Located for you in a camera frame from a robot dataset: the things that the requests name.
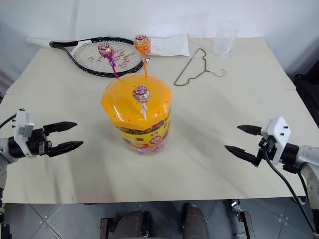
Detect clear plastic bag with paper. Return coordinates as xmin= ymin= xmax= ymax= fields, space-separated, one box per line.
xmin=149 ymin=34 xmax=191 ymax=57

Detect black metal stand frame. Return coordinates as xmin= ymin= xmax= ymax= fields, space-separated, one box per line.
xmin=230 ymin=199 xmax=256 ymax=239

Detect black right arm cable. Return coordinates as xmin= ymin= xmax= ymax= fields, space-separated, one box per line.
xmin=264 ymin=146 xmax=317 ymax=235

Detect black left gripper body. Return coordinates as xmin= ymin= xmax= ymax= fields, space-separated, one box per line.
xmin=25 ymin=126 xmax=54 ymax=156

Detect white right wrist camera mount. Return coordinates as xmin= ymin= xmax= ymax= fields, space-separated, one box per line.
xmin=260 ymin=116 xmax=292 ymax=166

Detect black bag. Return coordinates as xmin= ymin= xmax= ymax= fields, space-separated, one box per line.
xmin=293 ymin=73 xmax=319 ymax=120

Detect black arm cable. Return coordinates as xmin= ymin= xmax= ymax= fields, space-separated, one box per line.
xmin=0 ymin=112 xmax=17 ymax=130
xmin=264 ymin=146 xmax=317 ymax=235

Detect orange-lidded lollipop jar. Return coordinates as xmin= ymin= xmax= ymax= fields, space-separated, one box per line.
xmin=100 ymin=73 xmax=173 ymax=156

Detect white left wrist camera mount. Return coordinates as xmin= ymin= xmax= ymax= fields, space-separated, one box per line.
xmin=11 ymin=108 xmax=35 ymax=159

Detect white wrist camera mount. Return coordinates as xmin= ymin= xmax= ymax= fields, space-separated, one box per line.
xmin=11 ymin=108 xmax=35 ymax=159
xmin=260 ymin=116 xmax=292 ymax=166

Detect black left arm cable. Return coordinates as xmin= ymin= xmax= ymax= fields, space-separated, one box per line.
xmin=0 ymin=112 xmax=17 ymax=130

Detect orange lollipop with orange stick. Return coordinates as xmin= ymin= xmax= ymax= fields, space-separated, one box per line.
xmin=134 ymin=34 xmax=151 ymax=78

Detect clear plastic cup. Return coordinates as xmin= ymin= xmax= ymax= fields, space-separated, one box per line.
xmin=212 ymin=21 xmax=239 ymax=59

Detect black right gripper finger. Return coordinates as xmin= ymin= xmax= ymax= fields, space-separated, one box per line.
xmin=236 ymin=124 xmax=262 ymax=136
xmin=224 ymin=145 xmax=261 ymax=168

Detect black and white tennis racket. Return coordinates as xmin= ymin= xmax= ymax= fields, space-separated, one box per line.
xmin=26 ymin=36 xmax=151 ymax=78

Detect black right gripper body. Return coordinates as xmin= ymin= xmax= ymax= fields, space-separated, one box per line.
xmin=256 ymin=136 xmax=278 ymax=168

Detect green wire clothes hanger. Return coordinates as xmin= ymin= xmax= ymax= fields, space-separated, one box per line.
xmin=173 ymin=48 xmax=227 ymax=88

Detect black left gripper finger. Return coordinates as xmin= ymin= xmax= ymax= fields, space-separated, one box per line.
xmin=43 ymin=121 xmax=78 ymax=134
xmin=46 ymin=140 xmax=84 ymax=158

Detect purple lollipop with white stick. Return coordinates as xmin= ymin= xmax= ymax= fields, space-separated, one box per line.
xmin=132 ymin=85 xmax=151 ymax=120

